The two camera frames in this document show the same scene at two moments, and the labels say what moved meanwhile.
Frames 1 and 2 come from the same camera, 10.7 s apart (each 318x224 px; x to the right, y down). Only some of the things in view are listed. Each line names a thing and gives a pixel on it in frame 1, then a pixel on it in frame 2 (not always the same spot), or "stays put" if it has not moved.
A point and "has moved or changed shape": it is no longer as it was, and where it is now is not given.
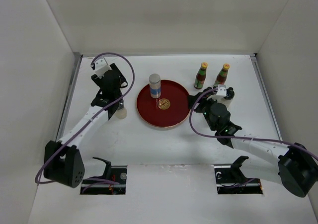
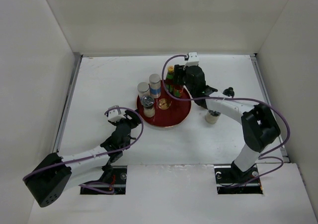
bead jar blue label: (155, 86) stays put
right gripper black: (203, 101) to (179, 71)
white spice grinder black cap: (227, 100) stays put
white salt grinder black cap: (121, 112) to (147, 102)
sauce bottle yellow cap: (221, 78) to (177, 93)
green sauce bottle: (200, 77) has moved or changed shape
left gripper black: (99, 80) to (134, 119)
